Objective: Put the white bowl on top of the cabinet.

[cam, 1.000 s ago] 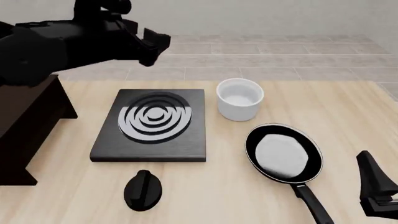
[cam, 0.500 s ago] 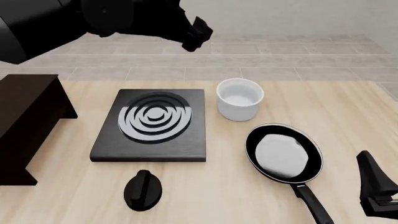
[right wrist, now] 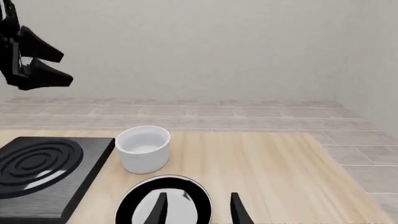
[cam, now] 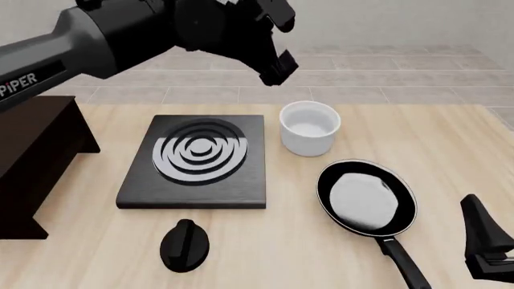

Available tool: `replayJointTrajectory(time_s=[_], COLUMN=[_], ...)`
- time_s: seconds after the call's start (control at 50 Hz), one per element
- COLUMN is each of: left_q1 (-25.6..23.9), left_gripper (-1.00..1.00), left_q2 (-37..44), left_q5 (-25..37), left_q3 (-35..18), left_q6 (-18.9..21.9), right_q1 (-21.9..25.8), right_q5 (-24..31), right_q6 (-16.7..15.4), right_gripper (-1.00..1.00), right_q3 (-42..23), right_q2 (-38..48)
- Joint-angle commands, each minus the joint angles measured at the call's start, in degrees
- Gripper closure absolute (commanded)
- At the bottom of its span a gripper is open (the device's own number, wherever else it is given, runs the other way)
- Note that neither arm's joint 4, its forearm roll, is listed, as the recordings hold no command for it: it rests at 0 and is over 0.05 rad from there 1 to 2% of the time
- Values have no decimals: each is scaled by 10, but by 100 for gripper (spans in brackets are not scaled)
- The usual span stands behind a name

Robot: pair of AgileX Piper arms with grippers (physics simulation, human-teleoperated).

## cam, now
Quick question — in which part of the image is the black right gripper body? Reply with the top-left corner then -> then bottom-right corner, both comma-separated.
464,246 -> 514,282

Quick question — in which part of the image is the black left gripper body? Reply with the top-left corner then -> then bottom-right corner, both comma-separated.
224,28 -> 287,76

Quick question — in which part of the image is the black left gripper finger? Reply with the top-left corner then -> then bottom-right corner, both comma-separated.
276,48 -> 300,72
259,66 -> 289,89

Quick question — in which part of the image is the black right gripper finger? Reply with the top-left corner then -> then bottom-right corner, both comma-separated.
459,193 -> 510,260

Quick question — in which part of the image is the white bowl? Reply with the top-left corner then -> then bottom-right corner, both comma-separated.
278,100 -> 342,158

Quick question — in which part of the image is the dark wooden cabinet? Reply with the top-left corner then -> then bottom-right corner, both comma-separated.
0,95 -> 101,241

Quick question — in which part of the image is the black frying pan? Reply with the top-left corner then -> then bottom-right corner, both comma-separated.
316,159 -> 433,289

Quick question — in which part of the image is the flat black stove plate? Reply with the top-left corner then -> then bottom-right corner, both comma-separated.
115,113 -> 268,210

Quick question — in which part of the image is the round black stove knob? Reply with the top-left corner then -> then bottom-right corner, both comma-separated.
159,218 -> 213,274

